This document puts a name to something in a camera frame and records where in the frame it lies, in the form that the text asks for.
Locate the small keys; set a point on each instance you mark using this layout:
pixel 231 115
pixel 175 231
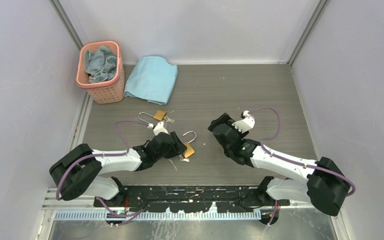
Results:
pixel 183 159

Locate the brass padlock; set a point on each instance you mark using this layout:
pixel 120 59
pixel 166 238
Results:
pixel 159 115
pixel 189 149

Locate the small silver key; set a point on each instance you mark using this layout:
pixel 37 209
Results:
pixel 168 120

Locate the grey-blue cloth in basket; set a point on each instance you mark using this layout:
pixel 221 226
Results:
pixel 100 65

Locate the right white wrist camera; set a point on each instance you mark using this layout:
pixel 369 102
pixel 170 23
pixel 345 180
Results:
pixel 246 123

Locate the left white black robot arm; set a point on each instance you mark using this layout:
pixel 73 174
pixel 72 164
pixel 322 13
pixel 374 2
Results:
pixel 81 171

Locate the aluminium rail frame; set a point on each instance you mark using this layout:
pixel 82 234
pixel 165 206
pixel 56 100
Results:
pixel 186 213

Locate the pink plastic laundry basket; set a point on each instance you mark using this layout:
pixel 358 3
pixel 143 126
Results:
pixel 109 91

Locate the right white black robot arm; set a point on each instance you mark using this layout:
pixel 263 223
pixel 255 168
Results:
pixel 318 182

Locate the light blue folded towel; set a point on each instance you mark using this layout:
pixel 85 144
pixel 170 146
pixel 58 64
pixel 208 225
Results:
pixel 152 79

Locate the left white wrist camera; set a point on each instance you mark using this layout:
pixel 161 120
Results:
pixel 158 128

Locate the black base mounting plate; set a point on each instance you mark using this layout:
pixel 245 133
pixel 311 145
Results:
pixel 191 199

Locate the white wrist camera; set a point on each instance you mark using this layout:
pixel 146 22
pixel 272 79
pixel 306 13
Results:
pixel 246 123
pixel 158 128

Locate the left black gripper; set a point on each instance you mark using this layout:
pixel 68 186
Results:
pixel 177 147

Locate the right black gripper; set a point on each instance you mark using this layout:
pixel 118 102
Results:
pixel 225 118

